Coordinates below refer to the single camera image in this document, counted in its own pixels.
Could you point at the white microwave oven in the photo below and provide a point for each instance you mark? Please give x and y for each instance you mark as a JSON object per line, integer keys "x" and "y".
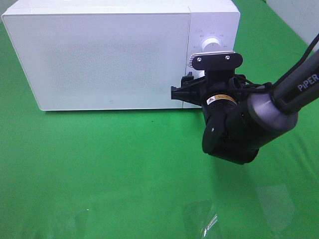
{"x": 207, "y": 18}

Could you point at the white round knob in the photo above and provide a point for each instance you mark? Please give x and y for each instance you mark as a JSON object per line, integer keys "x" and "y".
{"x": 200, "y": 74}
{"x": 211, "y": 44}

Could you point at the white microwave door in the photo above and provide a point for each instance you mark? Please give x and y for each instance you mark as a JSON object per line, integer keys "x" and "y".
{"x": 101, "y": 61}

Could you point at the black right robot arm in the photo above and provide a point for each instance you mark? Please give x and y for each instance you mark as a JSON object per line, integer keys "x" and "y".
{"x": 240, "y": 116}

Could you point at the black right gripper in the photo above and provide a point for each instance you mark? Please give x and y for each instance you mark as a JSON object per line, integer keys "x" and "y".
{"x": 213, "y": 89}

